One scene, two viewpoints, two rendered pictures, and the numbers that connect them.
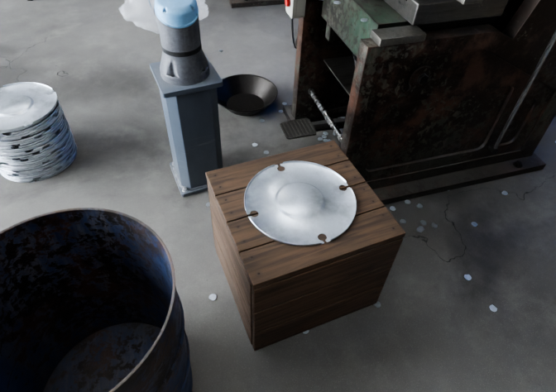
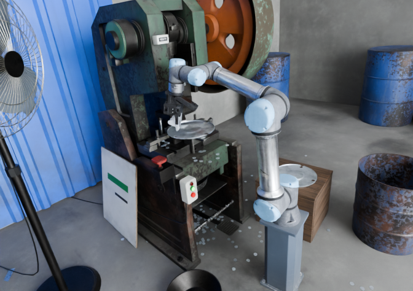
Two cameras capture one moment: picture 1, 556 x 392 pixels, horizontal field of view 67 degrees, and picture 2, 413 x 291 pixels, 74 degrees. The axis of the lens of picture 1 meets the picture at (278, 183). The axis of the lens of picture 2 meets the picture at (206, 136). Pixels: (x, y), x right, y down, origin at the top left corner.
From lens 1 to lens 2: 225 cm
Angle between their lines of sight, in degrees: 89
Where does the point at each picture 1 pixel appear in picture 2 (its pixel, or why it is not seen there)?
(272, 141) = (222, 263)
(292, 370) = not seen: hidden behind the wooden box
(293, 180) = not seen: hidden behind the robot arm
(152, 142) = not seen: outside the picture
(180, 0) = (284, 176)
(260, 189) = (302, 183)
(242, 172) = (301, 191)
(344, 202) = (282, 168)
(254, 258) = (326, 174)
